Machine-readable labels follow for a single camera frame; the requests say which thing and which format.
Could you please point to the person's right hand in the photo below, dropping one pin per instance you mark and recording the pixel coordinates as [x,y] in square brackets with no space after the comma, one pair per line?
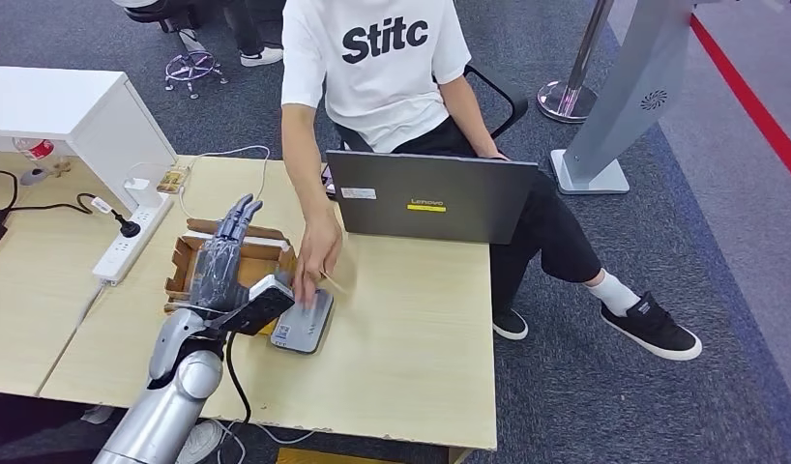
[318,250]

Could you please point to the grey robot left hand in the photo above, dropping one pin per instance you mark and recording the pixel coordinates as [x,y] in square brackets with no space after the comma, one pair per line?
[219,269]

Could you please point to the person's right forearm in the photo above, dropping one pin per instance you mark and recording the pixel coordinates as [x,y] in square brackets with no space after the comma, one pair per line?
[302,166]

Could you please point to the person's left forearm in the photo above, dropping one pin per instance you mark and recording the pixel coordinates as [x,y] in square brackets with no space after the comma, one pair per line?
[469,118]

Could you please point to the white room key card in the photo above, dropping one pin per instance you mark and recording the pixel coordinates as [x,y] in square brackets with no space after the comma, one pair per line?
[267,244]

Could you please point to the grey card reader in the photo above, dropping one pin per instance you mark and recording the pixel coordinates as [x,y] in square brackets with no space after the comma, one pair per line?
[306,328]

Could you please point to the small yellow-brown card pack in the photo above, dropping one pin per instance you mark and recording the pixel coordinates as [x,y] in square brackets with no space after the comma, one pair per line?
[172,180]

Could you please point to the background person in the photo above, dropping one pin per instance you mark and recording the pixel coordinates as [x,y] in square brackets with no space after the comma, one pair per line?
[261,56]

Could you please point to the cardboard divider box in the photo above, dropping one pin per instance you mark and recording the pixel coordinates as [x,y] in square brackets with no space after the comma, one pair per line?
[181,269]

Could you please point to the black smartphone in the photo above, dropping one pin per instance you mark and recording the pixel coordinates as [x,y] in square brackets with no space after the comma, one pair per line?
[329,182]

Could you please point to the white power strip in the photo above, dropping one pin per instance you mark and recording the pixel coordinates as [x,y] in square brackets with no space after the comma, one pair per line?
[123,250]

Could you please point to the white charger adapter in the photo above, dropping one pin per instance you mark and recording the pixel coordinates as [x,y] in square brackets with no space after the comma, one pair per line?
[139,192]

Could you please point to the grey Lenovo laptop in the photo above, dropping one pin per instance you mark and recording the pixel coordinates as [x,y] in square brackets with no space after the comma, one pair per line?
[434,198]

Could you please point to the white sneaker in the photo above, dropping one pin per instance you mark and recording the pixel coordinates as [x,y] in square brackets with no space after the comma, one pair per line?
[203,438]

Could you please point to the small wooden figure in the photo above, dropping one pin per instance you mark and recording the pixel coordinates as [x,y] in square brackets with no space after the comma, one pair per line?
[61,168]

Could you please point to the yellow box under table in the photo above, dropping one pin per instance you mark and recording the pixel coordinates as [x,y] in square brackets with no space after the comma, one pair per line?
[318,457]

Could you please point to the small grey round object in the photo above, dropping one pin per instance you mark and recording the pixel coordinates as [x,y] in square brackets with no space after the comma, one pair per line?
[32,176]

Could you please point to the red-labelled plastic bottle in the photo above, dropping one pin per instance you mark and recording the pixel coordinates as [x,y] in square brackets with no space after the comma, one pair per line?
[35,148]

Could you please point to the white cabinet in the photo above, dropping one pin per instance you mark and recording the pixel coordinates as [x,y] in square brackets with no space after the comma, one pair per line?
[56,102]

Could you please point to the black office chair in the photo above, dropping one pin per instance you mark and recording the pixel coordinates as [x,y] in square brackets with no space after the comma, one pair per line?
[514,105]

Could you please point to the chrome-base swivel chair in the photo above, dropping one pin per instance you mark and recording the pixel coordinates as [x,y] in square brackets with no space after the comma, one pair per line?
[158,13]

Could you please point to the grey kiosk stand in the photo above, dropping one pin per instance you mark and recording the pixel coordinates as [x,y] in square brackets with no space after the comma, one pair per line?
[626,83]

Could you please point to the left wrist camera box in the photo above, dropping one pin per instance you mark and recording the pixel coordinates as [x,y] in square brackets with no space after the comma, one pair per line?
[261,307]

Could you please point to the chrome stanchion post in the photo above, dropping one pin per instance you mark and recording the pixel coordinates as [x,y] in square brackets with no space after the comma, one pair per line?
[565,99]

